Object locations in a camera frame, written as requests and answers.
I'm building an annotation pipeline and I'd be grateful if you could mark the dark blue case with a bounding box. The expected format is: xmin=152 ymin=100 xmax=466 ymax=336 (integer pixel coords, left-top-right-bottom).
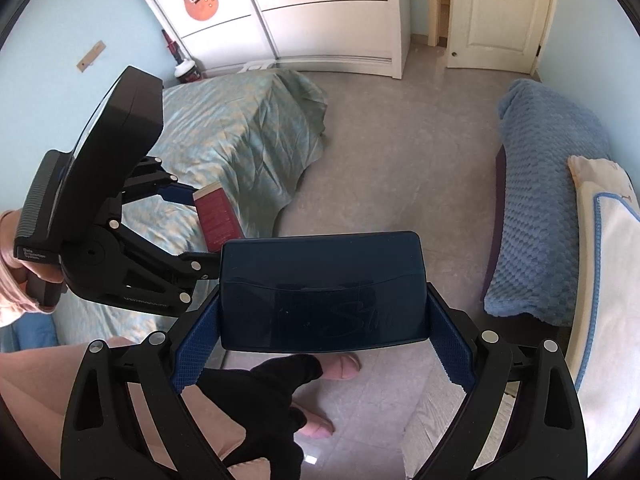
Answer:
xmin=218 ymin=231 xmax=428 ymax=353

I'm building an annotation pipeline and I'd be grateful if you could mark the white wardrobe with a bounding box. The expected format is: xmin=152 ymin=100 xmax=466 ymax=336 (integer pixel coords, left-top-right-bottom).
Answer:
xmin=145 ymin=0 xmax=411 ymax=79

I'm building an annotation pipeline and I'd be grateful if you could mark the pink slipper foot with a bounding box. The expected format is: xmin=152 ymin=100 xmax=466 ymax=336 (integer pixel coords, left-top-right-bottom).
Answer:
xmin=291 ymin=402 xmax=335 ymax=440
xmin=316 ymin=353 xmax=361 ymax=382

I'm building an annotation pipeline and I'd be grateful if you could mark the person's left hand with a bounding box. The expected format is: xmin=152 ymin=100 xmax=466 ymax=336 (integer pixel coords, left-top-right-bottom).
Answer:
xmin=17 ymin=260 xmax=64 ymax=284

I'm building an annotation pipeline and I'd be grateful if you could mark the teal satin bedspread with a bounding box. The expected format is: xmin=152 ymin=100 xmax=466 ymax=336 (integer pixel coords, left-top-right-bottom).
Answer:
xmin=52 ymin=70 xmax=329 ymax=344

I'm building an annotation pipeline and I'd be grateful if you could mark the red vacuum cleaner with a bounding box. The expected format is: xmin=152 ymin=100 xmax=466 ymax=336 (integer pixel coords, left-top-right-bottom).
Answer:
xmin=162 ymin=29 xmax=202 ymax=84

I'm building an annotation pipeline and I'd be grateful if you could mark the black gloved right hand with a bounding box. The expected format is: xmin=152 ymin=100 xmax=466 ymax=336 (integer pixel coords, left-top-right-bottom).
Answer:
xmin=196 ymin=354 xmax=322 ymax=479

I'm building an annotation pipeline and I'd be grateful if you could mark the dark red box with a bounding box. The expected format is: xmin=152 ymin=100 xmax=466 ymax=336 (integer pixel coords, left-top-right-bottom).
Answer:
xmin=193 ymin=183 xmax=244 ymax=252

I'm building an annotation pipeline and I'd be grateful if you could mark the pink pajama clothing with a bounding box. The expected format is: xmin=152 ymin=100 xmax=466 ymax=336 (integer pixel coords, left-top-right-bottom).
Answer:
xmin=1 ymin=211 xmax=270 ymax=479

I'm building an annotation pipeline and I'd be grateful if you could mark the cream door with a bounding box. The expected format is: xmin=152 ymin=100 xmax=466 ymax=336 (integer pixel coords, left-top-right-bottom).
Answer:
xmin=447 ymin=0 xmax=555 ymax=74

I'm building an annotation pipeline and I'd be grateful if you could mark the blue textured blanket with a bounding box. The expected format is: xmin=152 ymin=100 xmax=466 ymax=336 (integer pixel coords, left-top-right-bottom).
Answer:
xmin=484 ymin=79 xmax=610 ymax=327

